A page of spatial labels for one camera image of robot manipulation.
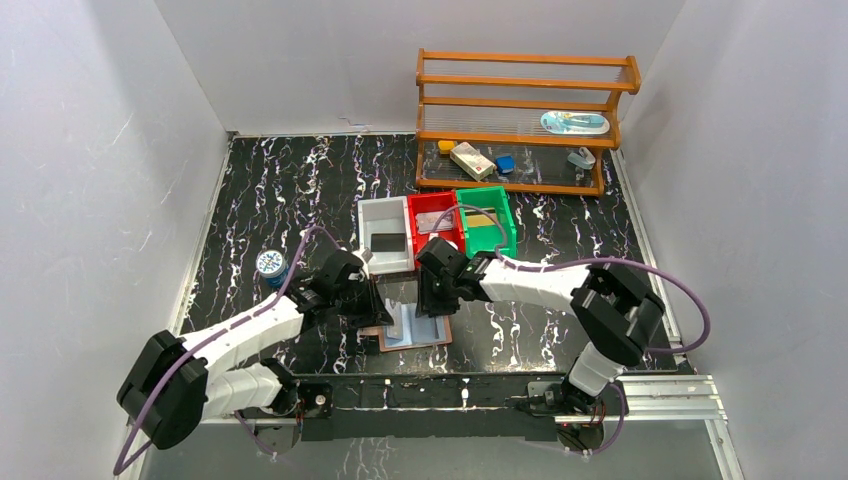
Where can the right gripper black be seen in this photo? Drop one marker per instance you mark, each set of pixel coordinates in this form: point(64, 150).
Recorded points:
point(426, 299)

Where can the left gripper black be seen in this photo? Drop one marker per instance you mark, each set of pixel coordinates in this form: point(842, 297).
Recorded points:
point(370, 307)

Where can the brown leather card holder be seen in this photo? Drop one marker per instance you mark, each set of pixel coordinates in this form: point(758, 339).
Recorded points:
point(409, 330)

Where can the grey numbered credit card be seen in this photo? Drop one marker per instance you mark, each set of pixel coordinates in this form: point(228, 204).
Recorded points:
point(427, 223)

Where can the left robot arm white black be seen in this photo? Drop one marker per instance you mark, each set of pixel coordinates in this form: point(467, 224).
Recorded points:
point(178, 382)

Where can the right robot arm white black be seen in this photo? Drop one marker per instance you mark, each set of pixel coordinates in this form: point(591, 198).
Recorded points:
point(619, 312)

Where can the black card in white bin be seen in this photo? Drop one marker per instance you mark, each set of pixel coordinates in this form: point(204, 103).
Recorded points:
point(388, 242)

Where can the gold card in green bin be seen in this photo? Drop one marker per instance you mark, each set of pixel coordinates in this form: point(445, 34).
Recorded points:
point(479, 219)

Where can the green plastic bin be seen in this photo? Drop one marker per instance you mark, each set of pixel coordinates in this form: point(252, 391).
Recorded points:
point(487, 238)

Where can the white plastic bin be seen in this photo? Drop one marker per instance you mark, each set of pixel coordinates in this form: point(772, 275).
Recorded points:
point(385, 215)

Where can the red plastic bin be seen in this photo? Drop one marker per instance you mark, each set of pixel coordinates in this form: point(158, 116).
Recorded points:
point(424, 211)

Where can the blue patterned can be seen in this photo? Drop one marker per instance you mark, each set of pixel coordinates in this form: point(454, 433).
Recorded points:
point(272, 267)

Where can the white cardboard box on shelf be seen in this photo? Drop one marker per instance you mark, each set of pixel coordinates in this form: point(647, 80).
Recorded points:
point(472, 161)

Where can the small yellow block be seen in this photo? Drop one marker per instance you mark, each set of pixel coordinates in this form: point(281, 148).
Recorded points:
point(446, 146)

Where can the small blue block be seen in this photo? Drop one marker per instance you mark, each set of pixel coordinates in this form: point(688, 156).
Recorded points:
point(505, 164)

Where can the wooden orange shelf rack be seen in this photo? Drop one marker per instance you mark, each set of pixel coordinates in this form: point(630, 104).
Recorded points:
point(494, 102)

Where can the light blue tape dispenser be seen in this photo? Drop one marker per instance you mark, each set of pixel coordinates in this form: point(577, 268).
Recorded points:
point(582, 158)

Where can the teal packaged tool on shelf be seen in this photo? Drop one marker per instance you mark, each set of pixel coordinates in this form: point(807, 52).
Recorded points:
point(574, 123)

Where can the black metal base frame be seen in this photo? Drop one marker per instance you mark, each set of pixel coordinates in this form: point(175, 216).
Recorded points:
point(528, 406)

